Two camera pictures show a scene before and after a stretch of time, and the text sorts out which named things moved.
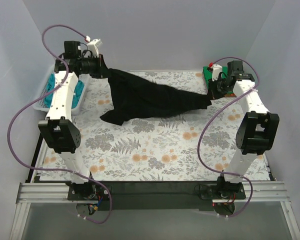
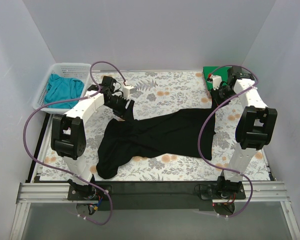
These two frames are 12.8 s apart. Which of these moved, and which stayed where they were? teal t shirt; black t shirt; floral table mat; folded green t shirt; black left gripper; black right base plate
Moved: black t shirt; black left gripper
Stayed: floral table mat; folded green t shirt; black right base plate; teal t shirt
